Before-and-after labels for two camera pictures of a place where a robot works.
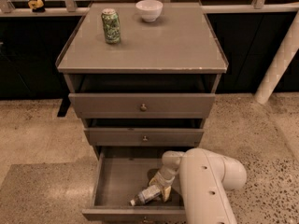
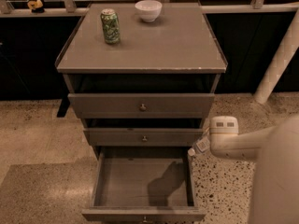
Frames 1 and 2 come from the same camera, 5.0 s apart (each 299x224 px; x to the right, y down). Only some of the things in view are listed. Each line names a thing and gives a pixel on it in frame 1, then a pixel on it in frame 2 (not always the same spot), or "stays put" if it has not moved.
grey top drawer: [142, 105] stays put
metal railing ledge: [67, 0] stays put
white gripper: [161, 177] -> [222, 137]
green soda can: [111, 24] stays put
